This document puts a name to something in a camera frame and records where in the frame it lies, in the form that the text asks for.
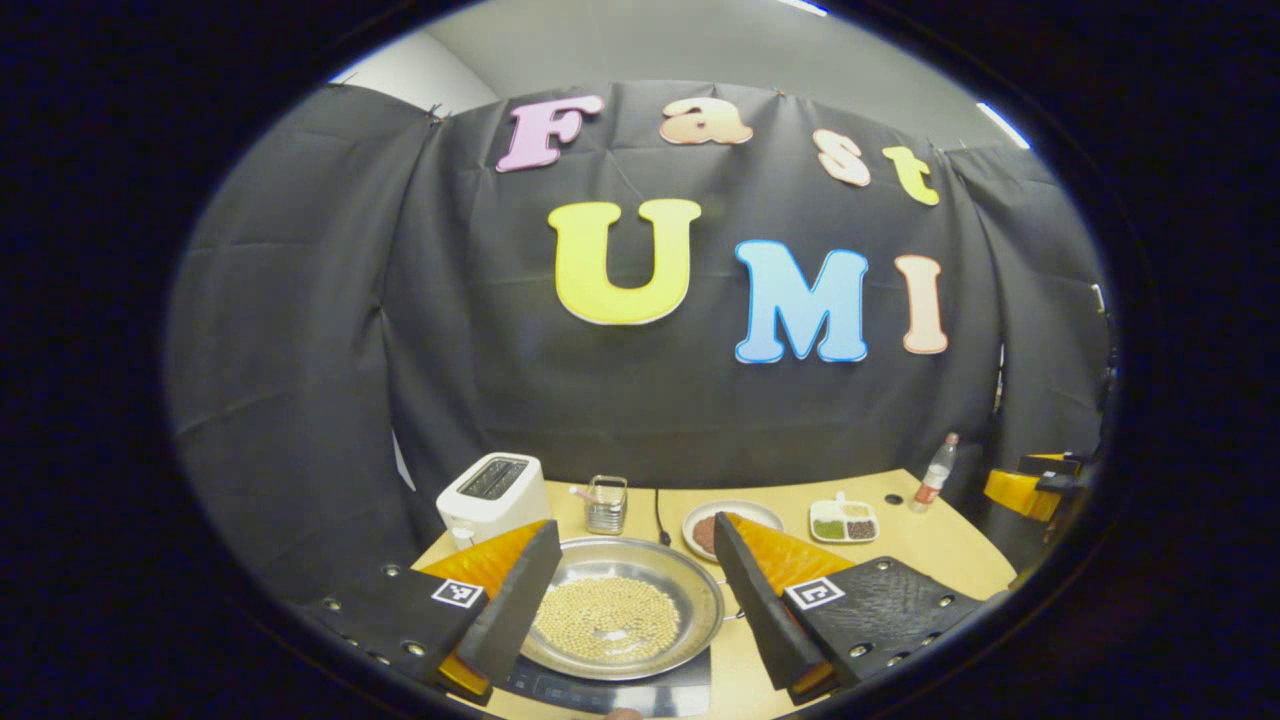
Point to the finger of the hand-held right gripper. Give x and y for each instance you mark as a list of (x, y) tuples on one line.
[(1020, 493), (1052, 465)]

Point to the white toaster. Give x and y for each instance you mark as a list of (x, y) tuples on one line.
[(490, 495)]

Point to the white round plate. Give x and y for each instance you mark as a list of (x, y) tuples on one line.
[(750, 512)]

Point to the white divided bean tray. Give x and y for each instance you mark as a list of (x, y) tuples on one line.
[(845, 520)]

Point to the red meat slice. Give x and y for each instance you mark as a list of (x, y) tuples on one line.
[(705, 535)]

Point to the pile of soybeans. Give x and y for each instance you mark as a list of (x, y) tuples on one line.
[(605, 620)]

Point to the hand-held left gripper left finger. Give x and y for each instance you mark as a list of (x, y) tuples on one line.
[(520, 610)]

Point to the clear plastic water bottle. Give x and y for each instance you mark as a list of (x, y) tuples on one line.
[(932, 480)]

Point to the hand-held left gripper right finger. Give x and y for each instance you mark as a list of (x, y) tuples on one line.
[(760, 610)]

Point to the black induction cooktop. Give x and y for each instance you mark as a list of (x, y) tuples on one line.
[(640, 695)]

